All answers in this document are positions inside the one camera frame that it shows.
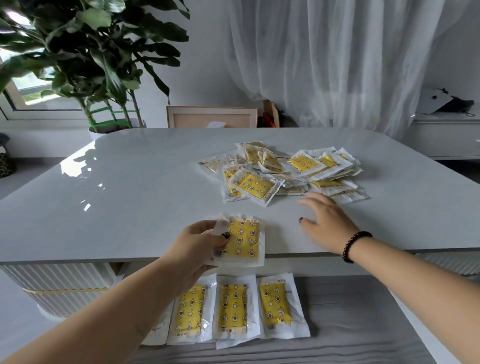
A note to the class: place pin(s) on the person's right hand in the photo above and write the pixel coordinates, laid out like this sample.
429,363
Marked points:
332,225

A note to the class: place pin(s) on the person's left hand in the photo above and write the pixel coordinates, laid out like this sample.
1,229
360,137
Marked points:
187,255

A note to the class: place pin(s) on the person's right thumb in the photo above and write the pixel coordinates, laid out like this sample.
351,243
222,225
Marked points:
308,224

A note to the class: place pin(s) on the person's left thumb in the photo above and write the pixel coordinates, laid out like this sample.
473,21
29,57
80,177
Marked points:
220,240

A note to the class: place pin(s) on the yellow patterned single sachet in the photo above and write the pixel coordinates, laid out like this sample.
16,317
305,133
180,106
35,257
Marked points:
243,240

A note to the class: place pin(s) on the person's left forearm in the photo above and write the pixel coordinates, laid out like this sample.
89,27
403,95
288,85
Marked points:
93,318

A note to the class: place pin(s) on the person's right forearm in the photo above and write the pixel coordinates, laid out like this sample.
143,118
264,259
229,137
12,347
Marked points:
420,281

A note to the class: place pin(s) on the pile of yellow packets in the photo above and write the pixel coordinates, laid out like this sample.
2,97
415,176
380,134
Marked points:
285,170

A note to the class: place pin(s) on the grey wooden bench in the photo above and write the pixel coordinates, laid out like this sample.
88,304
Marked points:
345,318

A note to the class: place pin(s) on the brown cardboard box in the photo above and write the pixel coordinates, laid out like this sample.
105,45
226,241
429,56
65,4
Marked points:
270,112

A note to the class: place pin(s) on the white ribbed table base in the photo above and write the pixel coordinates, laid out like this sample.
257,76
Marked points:
60,285
450,262

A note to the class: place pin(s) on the white plant pot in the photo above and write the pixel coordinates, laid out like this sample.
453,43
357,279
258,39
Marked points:
98,133

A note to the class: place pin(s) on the white low cabinet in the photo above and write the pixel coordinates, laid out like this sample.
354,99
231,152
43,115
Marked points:
446,135

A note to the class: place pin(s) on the white sheer curtain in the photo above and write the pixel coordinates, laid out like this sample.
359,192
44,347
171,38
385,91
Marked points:
337,56

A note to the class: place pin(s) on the white paper bag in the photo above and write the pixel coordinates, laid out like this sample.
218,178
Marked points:
433,102

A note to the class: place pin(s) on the black bag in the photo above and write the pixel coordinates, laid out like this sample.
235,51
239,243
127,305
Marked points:
459,105

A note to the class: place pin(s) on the leopard print basket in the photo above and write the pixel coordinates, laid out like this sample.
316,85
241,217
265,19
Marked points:
6,159

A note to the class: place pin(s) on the large green leafy plant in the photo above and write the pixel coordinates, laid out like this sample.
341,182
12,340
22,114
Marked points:
90,48

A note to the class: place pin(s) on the wooden picture frame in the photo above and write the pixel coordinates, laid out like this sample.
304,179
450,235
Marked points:
210,118

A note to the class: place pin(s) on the window with white frame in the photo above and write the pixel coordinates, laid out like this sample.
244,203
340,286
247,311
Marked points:
26,93

